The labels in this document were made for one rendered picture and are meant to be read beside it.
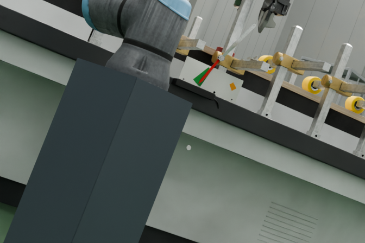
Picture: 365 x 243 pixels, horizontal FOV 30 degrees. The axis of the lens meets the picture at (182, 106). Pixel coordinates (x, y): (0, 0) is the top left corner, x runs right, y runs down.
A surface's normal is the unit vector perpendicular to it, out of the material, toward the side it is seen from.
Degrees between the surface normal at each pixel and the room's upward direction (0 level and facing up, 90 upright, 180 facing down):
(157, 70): 70
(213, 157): 90
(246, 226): 90
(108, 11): 107
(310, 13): 90
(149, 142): 90
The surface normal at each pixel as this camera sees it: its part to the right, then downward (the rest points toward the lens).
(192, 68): 0.33, 0.08
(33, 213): -0.59, -0.27
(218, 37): 0.72, 0.25
